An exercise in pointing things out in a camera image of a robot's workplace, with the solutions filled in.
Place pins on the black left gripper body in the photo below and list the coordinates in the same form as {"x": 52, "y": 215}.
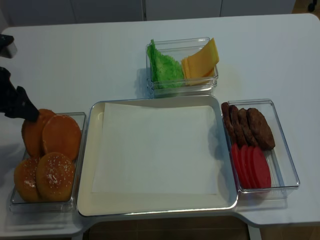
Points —
{"x": 8, "y": 95}

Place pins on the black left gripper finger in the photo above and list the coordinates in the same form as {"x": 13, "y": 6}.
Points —
{"x": 24, "y": 108}

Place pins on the bun half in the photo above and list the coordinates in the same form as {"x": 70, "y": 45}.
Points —
{"x": 32, "y": 132}
{"x": 61, "y": 134}

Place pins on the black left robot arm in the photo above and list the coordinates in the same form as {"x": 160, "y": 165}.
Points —
{"x": 8, "y": 48}

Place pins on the green lettuce leaf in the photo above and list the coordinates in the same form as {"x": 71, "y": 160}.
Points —
{"x": 167, "y": 72}

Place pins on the clear lettuce and cheese container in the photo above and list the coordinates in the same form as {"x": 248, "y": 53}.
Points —
{"x": 180, "y": 49}

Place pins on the yellow cheese slices stack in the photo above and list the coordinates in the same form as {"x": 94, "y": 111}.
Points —
{"x": 200, "y": 64}

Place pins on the sesame top bun front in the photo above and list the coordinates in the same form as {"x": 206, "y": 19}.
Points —
{"x": 54, "y": 177}

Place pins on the sesame bun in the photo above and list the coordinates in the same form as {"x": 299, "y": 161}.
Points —
{"x": 54, "y": 177}
{"x": 25, "y": 180}

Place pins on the sesame top bun back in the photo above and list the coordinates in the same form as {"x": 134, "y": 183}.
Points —
{"x": 25, "y": 180}

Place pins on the clear bun container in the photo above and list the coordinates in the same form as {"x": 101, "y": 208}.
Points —
{"x": 18, "y": 205}

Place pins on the white metal tray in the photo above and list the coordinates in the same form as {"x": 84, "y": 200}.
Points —
{"x": 106, "y": 204}

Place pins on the white paper sheet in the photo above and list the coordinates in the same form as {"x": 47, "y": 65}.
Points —
{"x": 148, "y": 150}

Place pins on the brown meat patty back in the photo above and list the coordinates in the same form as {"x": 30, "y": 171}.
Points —
{"x": 227, "y": 122}

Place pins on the brown meat patty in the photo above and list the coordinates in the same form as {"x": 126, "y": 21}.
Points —
{"x": 260, "y": 129}
{"x": 237, "y": 128}
{"x": 227, "y": 122}
{"x": 249, "y": 137}

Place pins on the red tomato slice back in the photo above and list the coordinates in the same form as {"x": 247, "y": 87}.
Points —
{"x": 235, "y": 152}

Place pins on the red tomato slice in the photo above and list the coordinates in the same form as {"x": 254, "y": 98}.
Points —
{"x": 244, "y": 168}
{"x": 250, "y": 165}
{"x": 260, "y": 168}
{"x": 235, "y": 152}

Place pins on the brown meat patty front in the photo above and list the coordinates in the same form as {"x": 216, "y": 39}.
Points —
{"x": 260, "y": 129}

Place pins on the red tomato slice front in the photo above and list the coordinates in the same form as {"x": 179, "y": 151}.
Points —
{"x": 260, "y": 168}

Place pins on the clear meat and tomato container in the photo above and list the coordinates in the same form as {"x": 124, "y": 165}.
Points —
{"x": 284, "y": 177}

